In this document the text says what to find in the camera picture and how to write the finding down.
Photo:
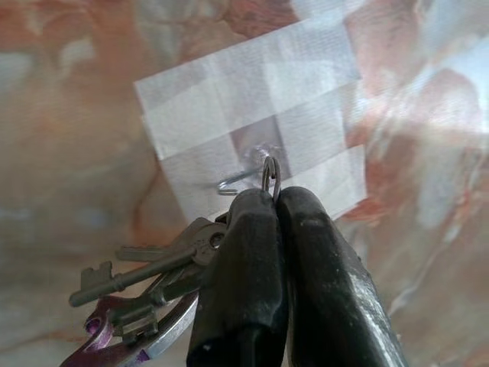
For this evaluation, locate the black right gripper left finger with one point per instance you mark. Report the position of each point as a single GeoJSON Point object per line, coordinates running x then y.
{"type": "Point", "coordinates": [244, 286]}

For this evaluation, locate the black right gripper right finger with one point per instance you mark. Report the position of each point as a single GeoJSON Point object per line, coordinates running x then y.
{"type": "Point", "coordinates": [328, 298]}

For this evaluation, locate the key bunch with purple carabiner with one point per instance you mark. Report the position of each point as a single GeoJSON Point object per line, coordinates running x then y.
{"type": "Point", "coordinates": [206, 244]}

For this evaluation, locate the white cloth tape patch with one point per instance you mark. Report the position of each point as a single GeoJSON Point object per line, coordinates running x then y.
{"type": "Point", "coordinates": [229, 95]}

